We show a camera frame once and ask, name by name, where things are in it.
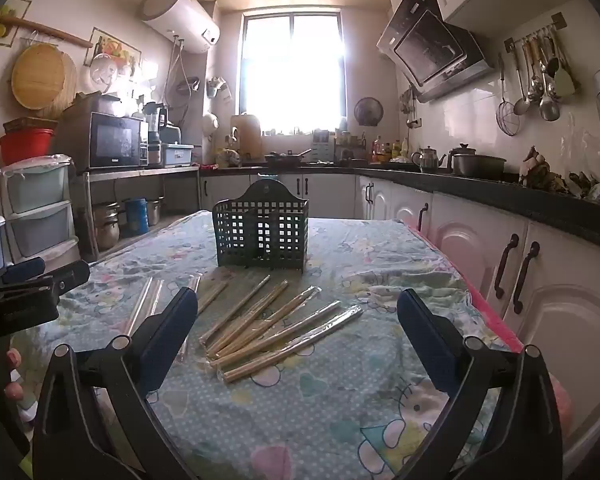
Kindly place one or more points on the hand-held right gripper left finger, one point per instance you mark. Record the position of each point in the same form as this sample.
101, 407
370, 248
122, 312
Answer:
172, 332

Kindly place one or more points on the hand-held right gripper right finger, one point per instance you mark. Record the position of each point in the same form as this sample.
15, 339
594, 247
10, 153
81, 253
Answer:
427, 342

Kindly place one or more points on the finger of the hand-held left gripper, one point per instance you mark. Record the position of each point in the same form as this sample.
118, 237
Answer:
25, 268
72, 273

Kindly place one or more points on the row of chopsticks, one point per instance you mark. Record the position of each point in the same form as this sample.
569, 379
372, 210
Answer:
260, 320

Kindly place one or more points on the dark green plastic utensil basket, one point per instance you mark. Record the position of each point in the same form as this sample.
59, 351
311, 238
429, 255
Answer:
260, 240

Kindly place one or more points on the person's left hand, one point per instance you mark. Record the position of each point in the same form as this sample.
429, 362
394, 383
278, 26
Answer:
13, 390

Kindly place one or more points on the stacked steel pots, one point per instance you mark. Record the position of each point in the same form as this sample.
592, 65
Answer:
106, 225

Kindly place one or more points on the pale green plastic drawer unit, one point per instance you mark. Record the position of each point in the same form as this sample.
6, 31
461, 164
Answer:
37, 210

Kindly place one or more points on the blue canister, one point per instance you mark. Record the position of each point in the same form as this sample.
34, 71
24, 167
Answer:
136, 217

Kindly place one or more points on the small steel pot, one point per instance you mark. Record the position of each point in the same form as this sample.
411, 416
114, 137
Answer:
153, 211

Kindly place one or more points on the metal storage shelf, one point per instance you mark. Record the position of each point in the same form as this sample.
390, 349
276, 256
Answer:
130, 172

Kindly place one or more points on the red plastic bucket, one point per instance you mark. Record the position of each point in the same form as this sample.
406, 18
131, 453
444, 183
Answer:
25, 147

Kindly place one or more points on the black microwave oven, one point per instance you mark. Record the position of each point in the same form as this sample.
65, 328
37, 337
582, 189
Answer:
110, 140

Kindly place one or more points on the wicker basket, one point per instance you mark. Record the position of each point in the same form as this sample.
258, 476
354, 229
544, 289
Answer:
30, 125

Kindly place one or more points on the cartoon cat printed tablecloth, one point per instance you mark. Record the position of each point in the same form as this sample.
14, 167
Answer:
300, 410

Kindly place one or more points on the white lower cabinets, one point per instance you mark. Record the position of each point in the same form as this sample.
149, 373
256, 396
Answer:
570, 300

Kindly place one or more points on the blue plastic box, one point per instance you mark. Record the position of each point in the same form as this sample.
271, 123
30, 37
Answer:
177, 155

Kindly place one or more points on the blender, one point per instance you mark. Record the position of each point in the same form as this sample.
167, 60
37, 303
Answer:
155, 125

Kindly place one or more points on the black kitchen countertop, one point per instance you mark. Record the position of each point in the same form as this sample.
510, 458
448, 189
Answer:
530, 202

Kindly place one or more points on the steel kettle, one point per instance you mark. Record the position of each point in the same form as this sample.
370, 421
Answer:
426, 159

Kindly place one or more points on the steel pot with lid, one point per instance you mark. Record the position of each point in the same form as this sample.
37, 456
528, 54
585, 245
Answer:
475, 165

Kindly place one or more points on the round bamboo board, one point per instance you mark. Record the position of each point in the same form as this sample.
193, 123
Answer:
42, 77

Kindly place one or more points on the group of condiment bottles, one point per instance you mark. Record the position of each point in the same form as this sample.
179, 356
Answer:
390, 149

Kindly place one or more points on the white hanging container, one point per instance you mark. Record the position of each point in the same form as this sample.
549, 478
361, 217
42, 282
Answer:
210, 124

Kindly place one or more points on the pile of ginger roots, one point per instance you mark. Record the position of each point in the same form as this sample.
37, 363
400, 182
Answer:
540, 172

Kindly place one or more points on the hanging glass lid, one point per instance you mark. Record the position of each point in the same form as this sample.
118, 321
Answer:
102, 69

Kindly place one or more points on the black frying pan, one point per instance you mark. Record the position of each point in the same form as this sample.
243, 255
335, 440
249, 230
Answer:
285, 158

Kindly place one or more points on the wooden cutting board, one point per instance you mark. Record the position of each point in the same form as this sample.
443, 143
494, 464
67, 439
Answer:
247, 135

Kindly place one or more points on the spice rack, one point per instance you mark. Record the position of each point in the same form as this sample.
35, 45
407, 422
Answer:
342, 147

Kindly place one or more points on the crumpled plastic bag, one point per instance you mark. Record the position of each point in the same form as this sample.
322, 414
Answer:
592, 187

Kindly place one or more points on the small round fan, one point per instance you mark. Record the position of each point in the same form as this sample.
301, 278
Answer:
368, 111

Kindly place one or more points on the wooden rolling pin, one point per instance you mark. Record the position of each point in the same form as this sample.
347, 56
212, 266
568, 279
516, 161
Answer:
40, 27

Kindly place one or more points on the small hanging utensil set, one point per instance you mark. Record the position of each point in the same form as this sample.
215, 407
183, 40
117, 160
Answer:
406, 101

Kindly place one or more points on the row of hanging ladles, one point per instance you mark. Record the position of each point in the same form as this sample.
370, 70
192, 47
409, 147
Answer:
547, 90

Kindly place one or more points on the white water heater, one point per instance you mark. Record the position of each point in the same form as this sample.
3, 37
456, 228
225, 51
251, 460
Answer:
180, 15

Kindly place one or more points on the kitchen window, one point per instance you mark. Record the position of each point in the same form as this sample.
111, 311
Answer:
292, 70

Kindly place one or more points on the black range hood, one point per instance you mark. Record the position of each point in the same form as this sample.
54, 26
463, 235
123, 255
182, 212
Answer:
430, 50

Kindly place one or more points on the fruit wall poster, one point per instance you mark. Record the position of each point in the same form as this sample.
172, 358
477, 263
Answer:
15, 7
117, 50

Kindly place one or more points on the wall utensil rail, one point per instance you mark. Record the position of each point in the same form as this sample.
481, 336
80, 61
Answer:
535, 32

